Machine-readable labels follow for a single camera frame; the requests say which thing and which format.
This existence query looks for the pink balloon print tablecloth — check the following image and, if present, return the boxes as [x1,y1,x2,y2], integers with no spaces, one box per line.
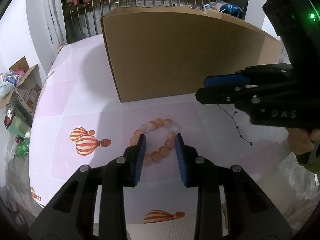
[29,35,293,239]

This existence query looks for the large brown cardboard box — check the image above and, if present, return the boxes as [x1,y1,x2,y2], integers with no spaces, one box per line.
[101,5,283,102]

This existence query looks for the open cardboard box on floor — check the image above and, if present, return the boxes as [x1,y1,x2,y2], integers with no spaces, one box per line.
[1,57,41,117]

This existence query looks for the green bucket with lid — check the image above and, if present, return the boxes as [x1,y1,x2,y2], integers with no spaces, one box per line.
[4,105,31,138]

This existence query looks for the person's right hand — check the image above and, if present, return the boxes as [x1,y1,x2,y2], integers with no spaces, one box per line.
[286,128,320,155]

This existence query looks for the orange pink bead bracelet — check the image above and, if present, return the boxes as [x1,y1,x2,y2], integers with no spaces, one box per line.
[128,117,179,165]

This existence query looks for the green plastic bottle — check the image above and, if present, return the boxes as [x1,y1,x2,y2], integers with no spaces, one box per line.
[15,138,30,158]

